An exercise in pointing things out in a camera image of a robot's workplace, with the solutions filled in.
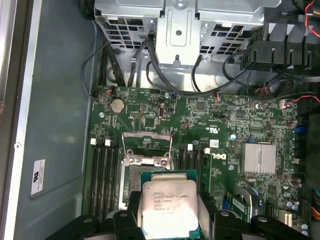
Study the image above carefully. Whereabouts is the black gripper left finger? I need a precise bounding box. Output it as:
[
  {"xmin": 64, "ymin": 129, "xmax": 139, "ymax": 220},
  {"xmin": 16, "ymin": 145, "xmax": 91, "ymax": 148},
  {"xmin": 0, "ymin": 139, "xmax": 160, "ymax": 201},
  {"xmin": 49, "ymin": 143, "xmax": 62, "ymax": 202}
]
[{"xmin": 44, "ymin": 191, "xmax": 142, "ymax": 240}]

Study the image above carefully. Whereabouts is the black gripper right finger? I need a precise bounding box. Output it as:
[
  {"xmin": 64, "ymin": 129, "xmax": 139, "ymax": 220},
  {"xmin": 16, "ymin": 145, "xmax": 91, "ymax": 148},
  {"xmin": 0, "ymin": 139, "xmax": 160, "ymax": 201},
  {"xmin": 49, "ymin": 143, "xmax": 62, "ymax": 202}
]
[{"xmin": 197, "ymin": 192, "xmax": 311, "ymax": 240}]

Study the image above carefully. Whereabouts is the silver CPU chip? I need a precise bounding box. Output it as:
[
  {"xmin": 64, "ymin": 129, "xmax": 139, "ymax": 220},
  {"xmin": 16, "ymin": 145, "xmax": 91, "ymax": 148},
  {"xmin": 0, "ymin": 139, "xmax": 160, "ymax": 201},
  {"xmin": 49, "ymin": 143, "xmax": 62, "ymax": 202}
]
[{"xmin": 139, "ymin": 170, "xmax": 201, "ymax": 240}]

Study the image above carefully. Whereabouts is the metal socket cover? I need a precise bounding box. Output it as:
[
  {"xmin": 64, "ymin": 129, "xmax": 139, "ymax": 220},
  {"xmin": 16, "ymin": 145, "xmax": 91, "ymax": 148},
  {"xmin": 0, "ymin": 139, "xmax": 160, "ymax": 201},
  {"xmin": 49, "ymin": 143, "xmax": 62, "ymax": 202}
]
[{"xmin": 121, "ymin": 129, "xmax": 175, "ymax": 167}]

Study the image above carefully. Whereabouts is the CPU socket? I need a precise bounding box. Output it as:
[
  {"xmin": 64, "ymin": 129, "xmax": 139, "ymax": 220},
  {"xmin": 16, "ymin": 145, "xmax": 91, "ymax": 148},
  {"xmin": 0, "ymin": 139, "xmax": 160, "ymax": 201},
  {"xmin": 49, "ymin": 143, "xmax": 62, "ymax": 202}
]
[{"xmin": 120, "ymin": 152, "xmax": 176, "ymax": 212}]

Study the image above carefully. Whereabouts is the black RAM slot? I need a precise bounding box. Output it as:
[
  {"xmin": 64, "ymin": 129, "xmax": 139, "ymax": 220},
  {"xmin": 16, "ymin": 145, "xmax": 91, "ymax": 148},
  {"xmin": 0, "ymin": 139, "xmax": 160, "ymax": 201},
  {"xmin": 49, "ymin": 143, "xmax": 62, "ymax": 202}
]
[
  {"xmin": 111, "ymin": 141, "xmax": 121, "ymax": 218},
  {"xmin": 177, "ymin": 144, "xmax": 186, "ymax": 173},
  {"xmin": 103, "ymin": 139, "xmax": 112, "ymax": 221},
  {"xmin": 186, "ymin": 143, "xmax": 195, "ymax": 173},
  {"xmin": 88, "ymin": 138, "xmax": 99, "ymax": 221},
  {"xmin": 96, "ymin": 139, "xmax": 105, "ymax": 221},
  {"xmin": 194, "ymin": 144, "xmax": 202, "ymax": 193}
]

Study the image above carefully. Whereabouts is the black graphics card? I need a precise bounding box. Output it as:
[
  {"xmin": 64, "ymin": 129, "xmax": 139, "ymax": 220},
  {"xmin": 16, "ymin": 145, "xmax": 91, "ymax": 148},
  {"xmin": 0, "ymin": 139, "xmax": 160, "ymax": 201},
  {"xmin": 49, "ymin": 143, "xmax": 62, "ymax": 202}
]
[{"xmin": 229, "ymin": 186, "xmax": 266, "ymax": 225}]

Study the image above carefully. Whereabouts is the green RAM stick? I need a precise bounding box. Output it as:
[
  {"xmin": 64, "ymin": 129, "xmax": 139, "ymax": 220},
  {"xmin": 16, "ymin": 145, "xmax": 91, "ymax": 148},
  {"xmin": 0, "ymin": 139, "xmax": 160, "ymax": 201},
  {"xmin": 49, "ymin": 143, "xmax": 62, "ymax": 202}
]
[{"xmin": 201, "ymin": 147, "xmax": 214, "ymax": 195}]

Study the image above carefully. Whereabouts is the silver chipset heatsink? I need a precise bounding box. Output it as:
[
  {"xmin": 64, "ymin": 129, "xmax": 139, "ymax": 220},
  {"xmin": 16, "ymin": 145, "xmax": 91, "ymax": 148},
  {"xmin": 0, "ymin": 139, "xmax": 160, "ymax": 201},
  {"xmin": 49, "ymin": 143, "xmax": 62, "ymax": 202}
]
[{"xmin": 241, "ymin": 142, "xmax": 278, "ymax": 175}]

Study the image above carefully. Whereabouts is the green motherboard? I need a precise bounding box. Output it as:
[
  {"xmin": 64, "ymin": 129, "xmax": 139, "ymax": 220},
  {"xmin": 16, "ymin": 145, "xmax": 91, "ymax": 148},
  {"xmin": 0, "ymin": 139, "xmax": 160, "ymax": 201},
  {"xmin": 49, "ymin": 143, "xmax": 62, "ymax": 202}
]
[{"xmin": 83, "ymin": 84, "xmax": 313, "ymax": 240}]

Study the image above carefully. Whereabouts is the round coin battery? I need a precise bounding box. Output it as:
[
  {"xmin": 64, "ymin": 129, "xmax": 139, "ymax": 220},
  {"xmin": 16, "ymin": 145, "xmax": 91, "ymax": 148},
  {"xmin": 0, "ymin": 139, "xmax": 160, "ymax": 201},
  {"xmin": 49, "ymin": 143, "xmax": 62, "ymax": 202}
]
[{"xmin": 110, "ymin": 98, "xmax": 125, "ymax": 113}]

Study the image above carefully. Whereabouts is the black open PC case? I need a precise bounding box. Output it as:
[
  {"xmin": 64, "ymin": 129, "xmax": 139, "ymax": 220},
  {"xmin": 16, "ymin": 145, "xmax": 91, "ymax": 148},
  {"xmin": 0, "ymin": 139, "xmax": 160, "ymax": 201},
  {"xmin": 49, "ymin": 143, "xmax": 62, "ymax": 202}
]
[{"xmin": 0, "ymin": 0, "xmax": 320, "ymax": 240}]

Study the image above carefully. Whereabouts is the silver drive cage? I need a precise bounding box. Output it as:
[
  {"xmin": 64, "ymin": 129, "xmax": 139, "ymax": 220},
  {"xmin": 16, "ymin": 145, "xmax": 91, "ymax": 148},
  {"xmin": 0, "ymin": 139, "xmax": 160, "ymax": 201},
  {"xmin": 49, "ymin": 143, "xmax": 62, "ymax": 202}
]
[{"xmin": 93, "ymin": 0, "xmax": 280, "ymax": 70}]

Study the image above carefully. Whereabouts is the short black cable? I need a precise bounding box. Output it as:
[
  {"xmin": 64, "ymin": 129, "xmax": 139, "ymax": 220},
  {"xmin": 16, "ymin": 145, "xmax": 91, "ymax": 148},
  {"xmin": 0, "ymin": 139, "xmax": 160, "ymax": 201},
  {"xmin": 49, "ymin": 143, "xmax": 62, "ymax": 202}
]
[{"xmin": 190, "ymin": 54, "xmax": 204, "ymax": 92}]

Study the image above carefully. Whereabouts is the thick black cable bundle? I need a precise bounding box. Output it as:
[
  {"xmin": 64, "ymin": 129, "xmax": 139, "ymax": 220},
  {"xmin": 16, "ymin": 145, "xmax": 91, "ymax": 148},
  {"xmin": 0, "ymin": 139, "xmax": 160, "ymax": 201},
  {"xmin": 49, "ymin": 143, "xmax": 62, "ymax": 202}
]
[{"xmin": 99, "ymin": 41, "xmax": 126, "ymax": 87}]

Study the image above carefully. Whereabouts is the thin black cable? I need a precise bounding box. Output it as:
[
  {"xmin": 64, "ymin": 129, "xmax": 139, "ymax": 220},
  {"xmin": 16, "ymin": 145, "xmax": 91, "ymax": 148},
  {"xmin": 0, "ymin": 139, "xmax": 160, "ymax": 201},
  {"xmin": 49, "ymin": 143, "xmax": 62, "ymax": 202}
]
[{"xmin": 80, "ymin": 39, "xmax": 112, "ymax": 100}]

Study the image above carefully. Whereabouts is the long black cable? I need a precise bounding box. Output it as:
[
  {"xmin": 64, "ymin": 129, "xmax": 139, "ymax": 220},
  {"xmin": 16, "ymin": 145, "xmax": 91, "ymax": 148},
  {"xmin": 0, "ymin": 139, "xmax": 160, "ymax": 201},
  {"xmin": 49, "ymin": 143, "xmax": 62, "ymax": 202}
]
[{"xmin": 145, "ymin": 32, "xmax": 253, "ymax": 97}]

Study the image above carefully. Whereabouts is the black cable bracket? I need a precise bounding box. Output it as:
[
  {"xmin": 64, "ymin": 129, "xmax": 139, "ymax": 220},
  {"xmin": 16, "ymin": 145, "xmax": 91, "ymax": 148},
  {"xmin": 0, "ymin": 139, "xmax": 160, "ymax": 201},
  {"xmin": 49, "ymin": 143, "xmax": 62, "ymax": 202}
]
[{"xmin": 239, "ymin": 6, "xmax": 320, "ymax": 75}]

